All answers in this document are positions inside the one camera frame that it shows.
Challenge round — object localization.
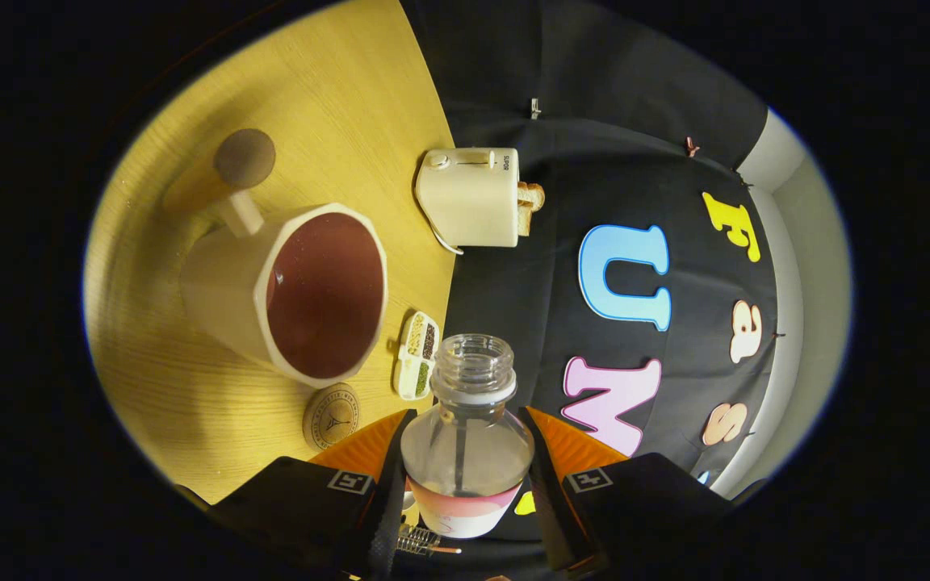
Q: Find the white toaster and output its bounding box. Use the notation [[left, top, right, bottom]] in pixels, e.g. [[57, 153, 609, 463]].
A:
[[415, 148, 520, 248]]

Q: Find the round wooden coaster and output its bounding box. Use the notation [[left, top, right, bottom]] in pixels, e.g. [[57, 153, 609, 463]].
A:
[[302, 383, 361, 451]]

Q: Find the white cup with wooden handle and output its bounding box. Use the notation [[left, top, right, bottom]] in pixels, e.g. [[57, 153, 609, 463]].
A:
[[162, 129, 389, 390]]

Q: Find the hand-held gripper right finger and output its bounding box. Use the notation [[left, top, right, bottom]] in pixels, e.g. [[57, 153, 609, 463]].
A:
[[517, 406, 736, 578]]

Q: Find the black backdrop cloth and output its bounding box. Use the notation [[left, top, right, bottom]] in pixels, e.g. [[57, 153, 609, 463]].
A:
[[400, 0, 781, 566]]

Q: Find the clear plastic juice bottle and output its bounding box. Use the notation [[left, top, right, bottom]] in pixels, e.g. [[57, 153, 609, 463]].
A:
[[399, 333, 536, 540]]

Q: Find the white toaster cable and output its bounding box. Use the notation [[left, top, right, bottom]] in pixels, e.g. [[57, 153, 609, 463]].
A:
[[421, 202, 464, 256]]

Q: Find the wooden table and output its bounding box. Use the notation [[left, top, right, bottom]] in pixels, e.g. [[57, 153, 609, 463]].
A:
[[84, 0, 458, 505]]

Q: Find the white divided dish with seeds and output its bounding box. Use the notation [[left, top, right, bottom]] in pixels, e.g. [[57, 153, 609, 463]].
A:
[[392, 310, 441, 402]]

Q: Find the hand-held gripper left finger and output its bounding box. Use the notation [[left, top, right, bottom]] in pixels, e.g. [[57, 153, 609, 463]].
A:
[[207, 408, 417, 581]]

